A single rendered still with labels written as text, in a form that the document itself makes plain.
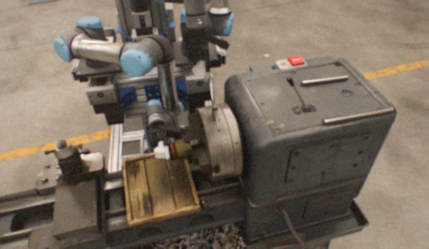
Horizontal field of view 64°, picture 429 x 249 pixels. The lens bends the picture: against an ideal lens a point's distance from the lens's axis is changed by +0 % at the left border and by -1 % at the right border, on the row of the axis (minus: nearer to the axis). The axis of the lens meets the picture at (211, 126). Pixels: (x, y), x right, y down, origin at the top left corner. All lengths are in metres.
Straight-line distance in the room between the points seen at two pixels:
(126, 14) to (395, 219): 2.19
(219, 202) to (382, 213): 1.51
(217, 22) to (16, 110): 2.57
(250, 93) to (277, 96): 0.11
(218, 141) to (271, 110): 0.24
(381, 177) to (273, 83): 1.68
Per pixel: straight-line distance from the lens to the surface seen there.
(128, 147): 2.71
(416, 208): 2.89
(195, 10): 1.24
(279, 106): 1.37
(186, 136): 1.41
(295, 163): 1.40
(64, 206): 1.52
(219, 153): 1.30
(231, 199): 1.53
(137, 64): 1.40
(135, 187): 1.59
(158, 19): 1.93
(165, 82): 1.60
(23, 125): 3.60
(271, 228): 1.77
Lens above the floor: 2.13
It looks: 44 degrees down
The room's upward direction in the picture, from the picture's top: 2 degrees counter-clockwise
